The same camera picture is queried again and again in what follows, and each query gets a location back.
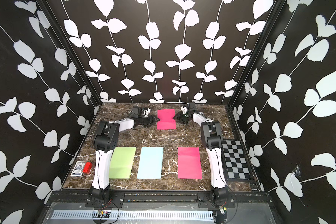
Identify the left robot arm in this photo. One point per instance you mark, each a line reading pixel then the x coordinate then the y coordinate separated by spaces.
pixel 105 141

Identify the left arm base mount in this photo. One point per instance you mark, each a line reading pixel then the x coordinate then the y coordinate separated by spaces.
pixel 105 200

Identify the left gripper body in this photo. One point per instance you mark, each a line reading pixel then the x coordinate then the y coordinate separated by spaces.
pixel 145 121

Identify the red small box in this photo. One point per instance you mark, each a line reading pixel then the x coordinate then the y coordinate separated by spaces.
pixel 87 167

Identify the small magenta paper sheet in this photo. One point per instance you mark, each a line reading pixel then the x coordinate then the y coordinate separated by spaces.
pixel 166 119

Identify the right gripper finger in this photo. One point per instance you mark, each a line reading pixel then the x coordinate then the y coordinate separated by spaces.
pixel 178 120
pixel 178 116

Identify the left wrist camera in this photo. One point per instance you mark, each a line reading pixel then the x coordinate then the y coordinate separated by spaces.
pixel 139 112

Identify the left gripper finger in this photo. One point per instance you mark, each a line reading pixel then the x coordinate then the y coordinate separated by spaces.
pixel 154 121
pixel 153 118

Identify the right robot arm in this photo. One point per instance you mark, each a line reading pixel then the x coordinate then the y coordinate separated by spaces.
pixel 212 140

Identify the playing card deck box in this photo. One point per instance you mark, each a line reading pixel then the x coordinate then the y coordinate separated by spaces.
pixel 78 169

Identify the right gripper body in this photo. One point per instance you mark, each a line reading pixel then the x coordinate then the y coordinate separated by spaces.
pixel 185 118

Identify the large magenta paper sheet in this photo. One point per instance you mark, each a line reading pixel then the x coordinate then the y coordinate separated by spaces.
pixel 189 163

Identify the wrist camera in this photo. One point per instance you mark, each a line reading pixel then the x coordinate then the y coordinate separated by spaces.
pixel 189 108
pixel 139 112

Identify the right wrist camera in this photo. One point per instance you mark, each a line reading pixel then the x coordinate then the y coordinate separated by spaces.
pixel 189 108

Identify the checkerboard calibration plate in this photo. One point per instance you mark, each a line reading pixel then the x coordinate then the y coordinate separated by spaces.
pixel 235 161

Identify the light blue paper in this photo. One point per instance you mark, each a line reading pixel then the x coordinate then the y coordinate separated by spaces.
pixel 150 164

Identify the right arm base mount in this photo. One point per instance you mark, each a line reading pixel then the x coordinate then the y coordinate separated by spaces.
pixel 212 201

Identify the small circuit board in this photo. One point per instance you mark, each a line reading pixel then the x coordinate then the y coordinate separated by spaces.
pixel 101 214

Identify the white perforated rail strip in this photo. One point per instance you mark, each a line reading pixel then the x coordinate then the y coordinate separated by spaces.
pixel 132 215

